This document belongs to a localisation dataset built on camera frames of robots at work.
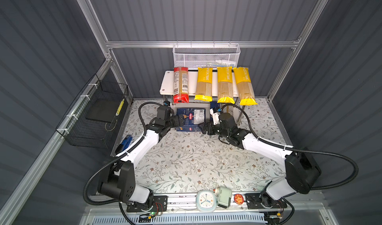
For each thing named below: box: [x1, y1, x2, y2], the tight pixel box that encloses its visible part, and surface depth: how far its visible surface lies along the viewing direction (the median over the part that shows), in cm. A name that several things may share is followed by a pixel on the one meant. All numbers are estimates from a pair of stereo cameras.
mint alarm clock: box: [195, 189, 217, 213], surface depth 74 cm
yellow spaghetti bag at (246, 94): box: [233, 67, 258, 106], surface depth 76 cm
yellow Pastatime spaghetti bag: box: [193, 67, 213, 103], surface depth 78 cm
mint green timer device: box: [214, 186, 233, 209], surface depth 73 cm
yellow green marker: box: [115, 98, 125, 116], surface depth 80 cm
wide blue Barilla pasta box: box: [175, 108, 206, 132], surface depth 94 cm
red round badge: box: [233, 193, 245, 205], surface depth 77 cm
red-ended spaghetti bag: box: [172, 66, 190, 104], surface depth 77 cm
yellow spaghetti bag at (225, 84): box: [216, 66, 236, 105], surface depth 78 cm
